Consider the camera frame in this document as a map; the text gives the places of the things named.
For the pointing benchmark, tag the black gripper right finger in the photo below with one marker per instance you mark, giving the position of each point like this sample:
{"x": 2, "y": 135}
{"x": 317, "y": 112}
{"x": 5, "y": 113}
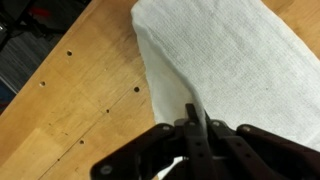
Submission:
{"x": 260, "y": 153}

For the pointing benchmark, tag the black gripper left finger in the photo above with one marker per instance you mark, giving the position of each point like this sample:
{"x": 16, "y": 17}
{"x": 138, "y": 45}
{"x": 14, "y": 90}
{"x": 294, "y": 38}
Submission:
{"x": 196, "y": 146}

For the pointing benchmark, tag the white cloth towel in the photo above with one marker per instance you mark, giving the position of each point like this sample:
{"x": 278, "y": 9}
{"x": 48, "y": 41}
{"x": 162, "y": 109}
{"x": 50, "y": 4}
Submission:
{"x": 233, "y": 60}

